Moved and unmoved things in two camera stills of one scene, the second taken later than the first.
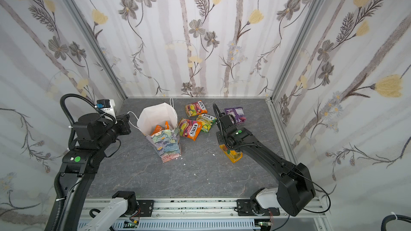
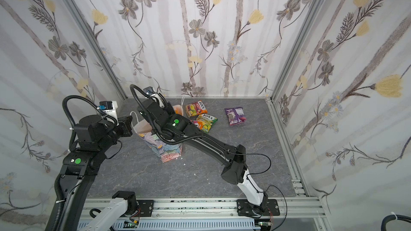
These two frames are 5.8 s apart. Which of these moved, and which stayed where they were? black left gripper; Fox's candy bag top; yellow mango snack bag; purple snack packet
Moved: yellow mango snack bag
Stayed: purple snack packet; black left gripper; Fox's candy bag top
